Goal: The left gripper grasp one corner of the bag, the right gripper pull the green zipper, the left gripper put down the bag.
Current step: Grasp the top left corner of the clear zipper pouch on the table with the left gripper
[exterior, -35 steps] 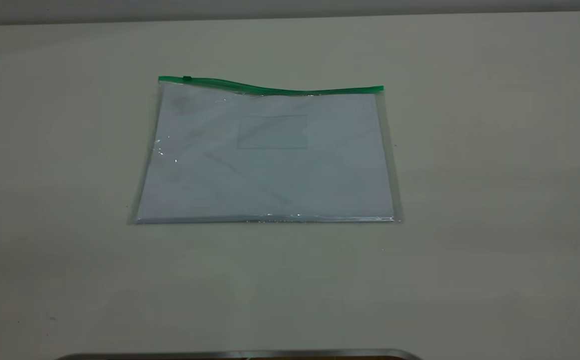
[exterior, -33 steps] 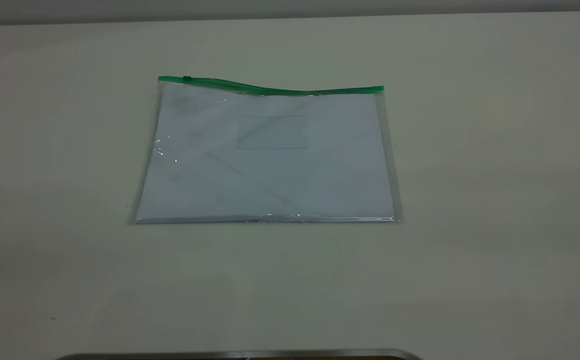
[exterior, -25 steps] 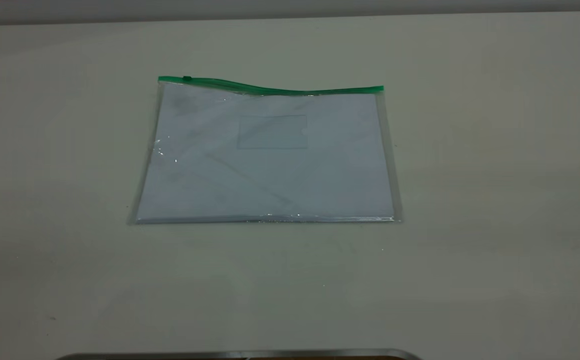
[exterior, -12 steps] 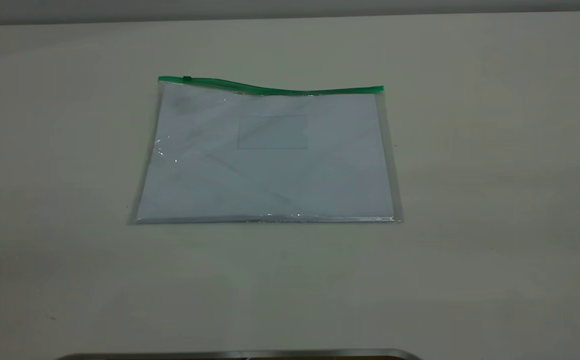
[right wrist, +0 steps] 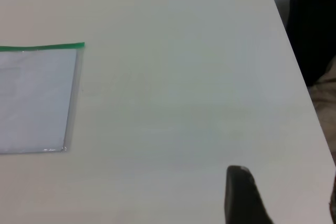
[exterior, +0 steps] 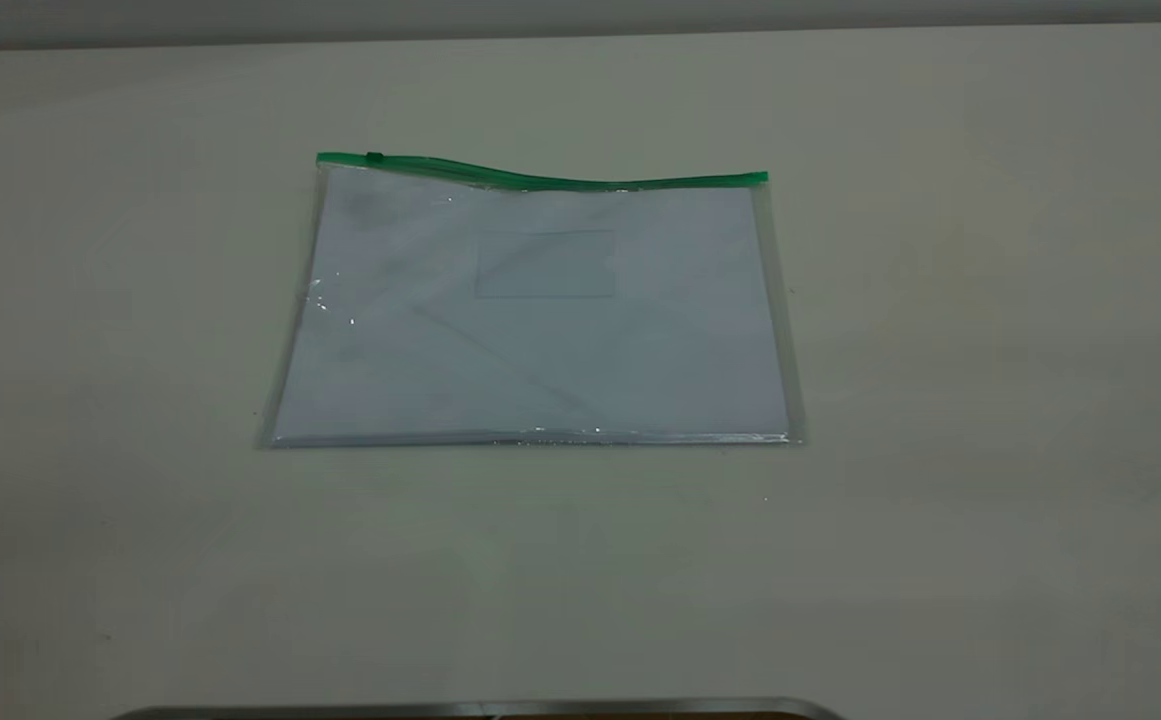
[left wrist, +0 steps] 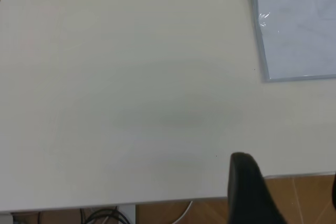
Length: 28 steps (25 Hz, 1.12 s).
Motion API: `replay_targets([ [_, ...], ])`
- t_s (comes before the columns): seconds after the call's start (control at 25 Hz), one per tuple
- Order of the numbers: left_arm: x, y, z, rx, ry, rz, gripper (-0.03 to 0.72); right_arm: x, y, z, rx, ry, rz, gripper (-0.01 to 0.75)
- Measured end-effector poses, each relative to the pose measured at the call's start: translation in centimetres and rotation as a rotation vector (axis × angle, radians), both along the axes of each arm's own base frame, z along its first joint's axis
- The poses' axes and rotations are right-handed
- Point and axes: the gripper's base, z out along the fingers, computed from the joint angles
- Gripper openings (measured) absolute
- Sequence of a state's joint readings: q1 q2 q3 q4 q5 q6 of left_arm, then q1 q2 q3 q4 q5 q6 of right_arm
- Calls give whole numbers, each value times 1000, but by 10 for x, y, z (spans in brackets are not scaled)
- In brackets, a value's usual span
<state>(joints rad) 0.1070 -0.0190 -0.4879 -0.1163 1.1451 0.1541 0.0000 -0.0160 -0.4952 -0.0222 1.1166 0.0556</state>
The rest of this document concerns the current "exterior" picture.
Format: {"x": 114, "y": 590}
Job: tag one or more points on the silver metal frame strip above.
{"x": 480, "y": 710}

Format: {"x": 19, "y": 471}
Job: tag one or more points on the clear plastic zipper bag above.
{"x": 540, "y": 350}

